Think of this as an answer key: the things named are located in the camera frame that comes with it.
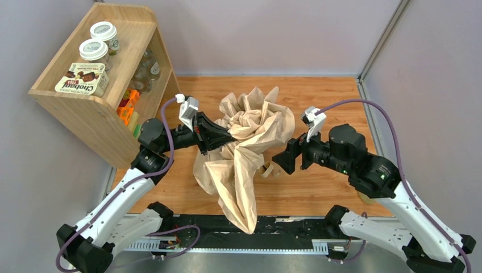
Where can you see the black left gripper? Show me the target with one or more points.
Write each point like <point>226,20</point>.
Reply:
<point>202,136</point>

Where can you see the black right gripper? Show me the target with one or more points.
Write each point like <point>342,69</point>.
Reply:
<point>297,153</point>

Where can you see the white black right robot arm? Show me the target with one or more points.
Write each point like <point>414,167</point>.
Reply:
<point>424,243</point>

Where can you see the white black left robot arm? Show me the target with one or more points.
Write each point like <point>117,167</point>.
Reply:
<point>131,181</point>

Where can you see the green box on shelf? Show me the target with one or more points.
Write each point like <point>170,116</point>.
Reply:
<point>137,131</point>

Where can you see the pale green pump bottle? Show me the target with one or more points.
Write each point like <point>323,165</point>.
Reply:
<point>366,199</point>

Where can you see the glass jars in shelf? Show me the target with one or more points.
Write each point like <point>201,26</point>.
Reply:
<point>146,73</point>

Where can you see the orange box on shelf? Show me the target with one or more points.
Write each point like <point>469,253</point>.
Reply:
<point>126,106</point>

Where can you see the wooden shelf unit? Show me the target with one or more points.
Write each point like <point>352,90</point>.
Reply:
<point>84,97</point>

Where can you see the Chobani yogurt pack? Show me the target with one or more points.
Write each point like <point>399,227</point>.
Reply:
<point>89,79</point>

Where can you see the front white-lidded jar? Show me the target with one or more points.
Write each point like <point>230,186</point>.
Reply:
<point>95,51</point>

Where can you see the white-lidded jar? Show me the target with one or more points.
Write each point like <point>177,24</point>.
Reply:
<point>106,32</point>
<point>95,51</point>

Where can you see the back white-lidded jar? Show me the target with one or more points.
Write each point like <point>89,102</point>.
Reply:
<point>106,32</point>

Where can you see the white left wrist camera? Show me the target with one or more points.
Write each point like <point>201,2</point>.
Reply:
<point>188,108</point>

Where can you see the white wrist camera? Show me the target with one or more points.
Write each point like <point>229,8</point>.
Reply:
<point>314,121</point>
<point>188,108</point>

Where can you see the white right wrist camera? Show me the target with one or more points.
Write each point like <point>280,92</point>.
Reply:
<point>314,121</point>

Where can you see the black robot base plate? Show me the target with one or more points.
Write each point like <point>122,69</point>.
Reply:
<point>271,232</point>

